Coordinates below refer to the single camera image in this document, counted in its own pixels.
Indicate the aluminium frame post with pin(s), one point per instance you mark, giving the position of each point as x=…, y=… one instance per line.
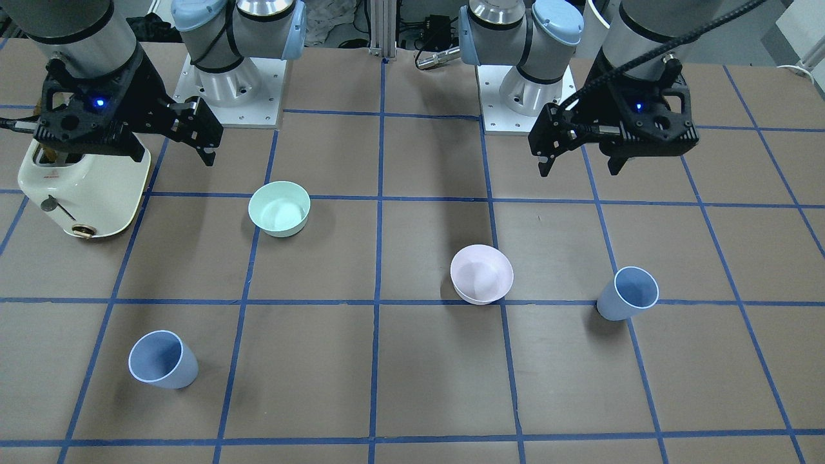
x=383, y=28

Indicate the blue cup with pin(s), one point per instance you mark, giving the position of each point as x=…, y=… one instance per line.
x=633, y=290
x=162, y=359

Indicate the pink bowl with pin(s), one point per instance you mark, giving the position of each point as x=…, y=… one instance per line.
x=481, y=274

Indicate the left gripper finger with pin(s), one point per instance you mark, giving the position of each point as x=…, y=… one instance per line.
x=553, y=135
x=616, y=161

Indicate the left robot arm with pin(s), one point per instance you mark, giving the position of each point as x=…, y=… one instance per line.
x=539, y=38

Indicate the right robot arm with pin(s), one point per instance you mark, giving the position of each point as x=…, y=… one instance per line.
x=96, y=39

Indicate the green bowl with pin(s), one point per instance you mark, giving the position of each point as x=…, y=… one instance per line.
x=280, y=209

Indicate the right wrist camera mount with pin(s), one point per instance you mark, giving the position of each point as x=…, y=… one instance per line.
x=83, y=115

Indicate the cream toaster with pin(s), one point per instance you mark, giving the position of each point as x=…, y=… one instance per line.
x=97, y=196

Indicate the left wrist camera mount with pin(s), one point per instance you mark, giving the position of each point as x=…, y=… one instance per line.
x=654, y=118

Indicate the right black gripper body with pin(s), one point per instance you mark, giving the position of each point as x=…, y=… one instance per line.
x=152, y=98

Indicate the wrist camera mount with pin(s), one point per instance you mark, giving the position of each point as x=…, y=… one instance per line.
x=654, y=118
x=83, y=115

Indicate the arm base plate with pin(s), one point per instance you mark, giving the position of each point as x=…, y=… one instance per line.
x=250, y=96
x=511, y=103

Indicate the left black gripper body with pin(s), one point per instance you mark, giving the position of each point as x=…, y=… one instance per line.
x=590, y=109

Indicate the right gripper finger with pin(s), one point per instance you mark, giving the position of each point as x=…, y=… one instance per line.
x=196, y=125

